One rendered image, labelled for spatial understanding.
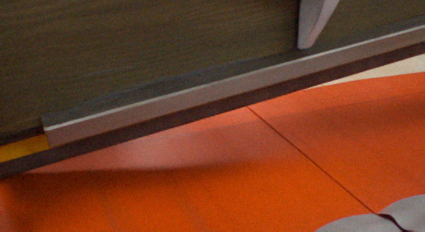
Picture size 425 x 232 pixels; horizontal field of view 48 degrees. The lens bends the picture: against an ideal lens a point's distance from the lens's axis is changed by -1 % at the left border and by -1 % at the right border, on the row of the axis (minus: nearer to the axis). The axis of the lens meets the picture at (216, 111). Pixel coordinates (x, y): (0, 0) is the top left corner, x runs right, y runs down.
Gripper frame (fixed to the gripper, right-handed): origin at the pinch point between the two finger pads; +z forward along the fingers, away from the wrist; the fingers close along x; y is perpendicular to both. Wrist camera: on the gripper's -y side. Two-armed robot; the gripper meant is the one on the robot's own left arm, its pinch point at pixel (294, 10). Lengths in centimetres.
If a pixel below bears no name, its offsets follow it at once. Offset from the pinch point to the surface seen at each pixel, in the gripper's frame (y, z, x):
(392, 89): -12.0, 7.4, -2.9
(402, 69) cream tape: -16.2, 7.4, -6.1
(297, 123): -1.8, 7.4, -0.6
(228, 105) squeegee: 3.7, 5.0, 0.1
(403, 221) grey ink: -0.3, 7.0, 9.8
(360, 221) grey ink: 1.2, 7.3, 8.7
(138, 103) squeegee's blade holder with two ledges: 9.5, 3.1, 2.3
